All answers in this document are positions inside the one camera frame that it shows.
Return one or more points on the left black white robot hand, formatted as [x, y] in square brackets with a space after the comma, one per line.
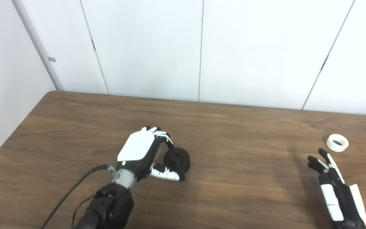
[137, 148]

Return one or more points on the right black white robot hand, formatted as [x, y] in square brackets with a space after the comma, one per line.
[342, 203]

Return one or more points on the round black plastic part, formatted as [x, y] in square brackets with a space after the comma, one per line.
[181, 162]

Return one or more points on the grey wall corner strip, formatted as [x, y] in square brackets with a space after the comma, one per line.
[37, 41]

